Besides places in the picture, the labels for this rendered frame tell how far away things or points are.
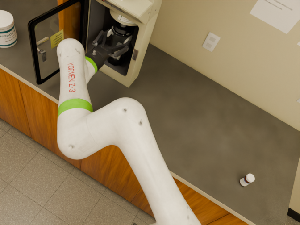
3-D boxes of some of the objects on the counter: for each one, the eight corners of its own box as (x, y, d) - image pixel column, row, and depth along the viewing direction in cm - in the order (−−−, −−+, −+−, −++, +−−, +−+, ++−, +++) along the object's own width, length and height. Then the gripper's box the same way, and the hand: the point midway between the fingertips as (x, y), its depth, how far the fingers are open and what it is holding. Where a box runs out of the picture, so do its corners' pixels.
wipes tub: (4, 27, 160) (-2, 6, 147) (22, 39, 158) (18, 18, 146) (-15, 39, 152) (-22, 18, 140) (5, 52, 151) (-1, 31, 139)
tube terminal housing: (105, 36, 175) (126, -107, 112) (149, 62, 173) (196, -69, 110) (81, 59, 161) (89, -91, 98) (128, 88, 158) (168, -47, 95)
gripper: (117, 64, 127) (142, 37, 139) (77, 39, 129) (106, 15, 141) (114, 74, 133) (139, 48, 145) (77, 51, 135) (105, 27, 147)
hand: (120, 35), depth 142 cm, fingers closed on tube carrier, 9 cm apart
